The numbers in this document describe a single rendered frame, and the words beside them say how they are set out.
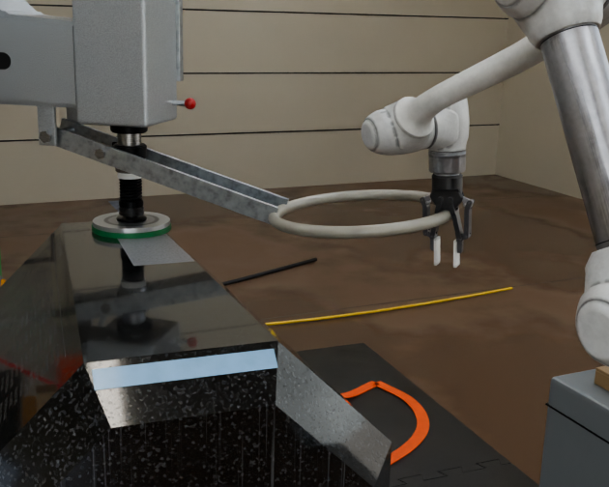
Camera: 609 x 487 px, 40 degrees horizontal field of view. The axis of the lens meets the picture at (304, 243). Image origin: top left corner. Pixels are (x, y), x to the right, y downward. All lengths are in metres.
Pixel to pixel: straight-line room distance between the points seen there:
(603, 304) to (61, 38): 1.51
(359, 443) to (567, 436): 0.40
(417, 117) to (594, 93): 0.51
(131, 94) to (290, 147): 5.26
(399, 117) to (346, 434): 0.71
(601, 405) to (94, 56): 1.46
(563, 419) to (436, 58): 6.53
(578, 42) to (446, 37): 6.57
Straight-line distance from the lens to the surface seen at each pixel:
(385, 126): 1.91
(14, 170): 6.86
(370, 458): 1.72
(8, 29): 2.39
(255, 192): 2.31
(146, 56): 2.21
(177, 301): 1.80
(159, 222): 2.36
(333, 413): 1.66
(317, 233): 1.99
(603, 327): 1.41
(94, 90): 2.27
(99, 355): 1.55
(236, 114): 7.20
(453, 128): 2.03
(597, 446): 1.66
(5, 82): 2.40
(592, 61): 1.52
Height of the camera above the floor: 1.46
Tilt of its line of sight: 15 degrees down
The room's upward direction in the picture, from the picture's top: 2 degrees clockwise
